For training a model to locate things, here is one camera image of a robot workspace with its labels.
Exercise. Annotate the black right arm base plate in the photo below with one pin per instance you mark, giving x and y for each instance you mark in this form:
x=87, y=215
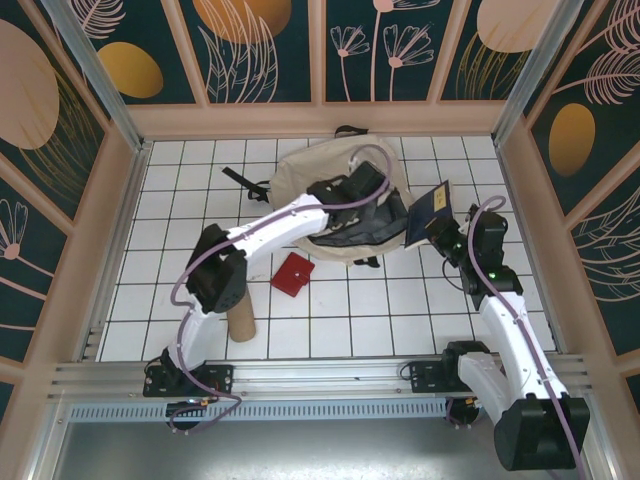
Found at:
x=425, y=377

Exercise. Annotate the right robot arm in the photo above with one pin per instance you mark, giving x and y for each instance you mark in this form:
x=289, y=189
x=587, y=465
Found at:
x=515, y=340

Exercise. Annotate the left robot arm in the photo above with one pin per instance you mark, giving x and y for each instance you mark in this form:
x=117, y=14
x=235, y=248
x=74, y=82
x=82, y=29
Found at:
x=280, y=220

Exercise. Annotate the beige canvas backpack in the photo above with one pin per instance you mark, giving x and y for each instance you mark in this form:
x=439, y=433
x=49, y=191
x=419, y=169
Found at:
x=310, y=162

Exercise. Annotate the grey metal sheet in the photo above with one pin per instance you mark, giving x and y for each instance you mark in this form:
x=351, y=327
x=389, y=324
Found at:
x=320, y=450

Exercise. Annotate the aluminium corner post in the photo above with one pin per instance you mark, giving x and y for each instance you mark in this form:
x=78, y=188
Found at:
x=95, y=70
x=535, y=65

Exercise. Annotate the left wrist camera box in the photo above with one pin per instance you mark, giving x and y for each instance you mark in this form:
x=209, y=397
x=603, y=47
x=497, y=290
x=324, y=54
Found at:
x=367, y=177

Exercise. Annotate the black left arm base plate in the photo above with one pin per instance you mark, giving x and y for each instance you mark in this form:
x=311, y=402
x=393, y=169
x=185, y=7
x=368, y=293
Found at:
x=215, y=380

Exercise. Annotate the tan pencil case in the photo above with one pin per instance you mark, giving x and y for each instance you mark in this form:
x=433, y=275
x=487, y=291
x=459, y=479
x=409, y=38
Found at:
x=242, y=325

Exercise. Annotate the aluminium rail frame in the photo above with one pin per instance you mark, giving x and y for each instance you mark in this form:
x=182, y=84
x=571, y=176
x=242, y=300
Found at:
x=320, y=372

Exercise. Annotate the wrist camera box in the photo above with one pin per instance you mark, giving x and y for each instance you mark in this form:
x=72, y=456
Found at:
x=492, y=232
x=367, y=177

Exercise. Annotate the blue book yellow label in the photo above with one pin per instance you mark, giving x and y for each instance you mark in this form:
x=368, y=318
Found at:
x=427, y=215

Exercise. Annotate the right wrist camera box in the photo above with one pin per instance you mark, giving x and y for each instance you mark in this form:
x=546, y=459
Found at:
x=492, y=232

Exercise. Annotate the red snap wallet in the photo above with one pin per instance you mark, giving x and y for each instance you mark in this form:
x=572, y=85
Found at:
x=292, y=275

